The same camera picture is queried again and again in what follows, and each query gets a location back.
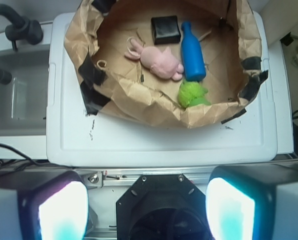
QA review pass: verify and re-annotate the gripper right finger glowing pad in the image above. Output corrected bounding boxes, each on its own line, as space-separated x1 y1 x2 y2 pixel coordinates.
205 163 298 240

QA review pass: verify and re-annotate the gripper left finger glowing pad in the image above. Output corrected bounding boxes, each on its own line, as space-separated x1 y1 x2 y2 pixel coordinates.
0 170 89 240

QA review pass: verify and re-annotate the white plastic lid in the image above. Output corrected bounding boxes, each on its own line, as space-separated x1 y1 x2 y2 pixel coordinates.
46 13 278 168

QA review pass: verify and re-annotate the grey sink basin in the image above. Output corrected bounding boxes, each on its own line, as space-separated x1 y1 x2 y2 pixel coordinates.
0 45 50 137

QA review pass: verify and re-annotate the green fuzzy plush toy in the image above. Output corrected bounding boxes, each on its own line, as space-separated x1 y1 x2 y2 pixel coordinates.
178 81 211 109

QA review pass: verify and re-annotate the pink plush bunny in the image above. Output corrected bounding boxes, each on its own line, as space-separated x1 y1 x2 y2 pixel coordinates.
124 37 184 81

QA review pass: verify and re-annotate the brown paper bag bin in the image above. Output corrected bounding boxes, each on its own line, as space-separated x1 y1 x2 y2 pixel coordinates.
64 0 268 129

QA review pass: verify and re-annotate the black leather wallet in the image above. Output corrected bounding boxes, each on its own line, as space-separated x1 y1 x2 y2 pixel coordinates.
150 15 181 45

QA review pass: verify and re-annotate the black cable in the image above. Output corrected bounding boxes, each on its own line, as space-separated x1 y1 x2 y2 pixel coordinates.
0 140 52 173

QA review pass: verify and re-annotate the black hexagonal mount plate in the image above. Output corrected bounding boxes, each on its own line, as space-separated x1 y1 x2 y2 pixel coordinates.
116 174 213 240

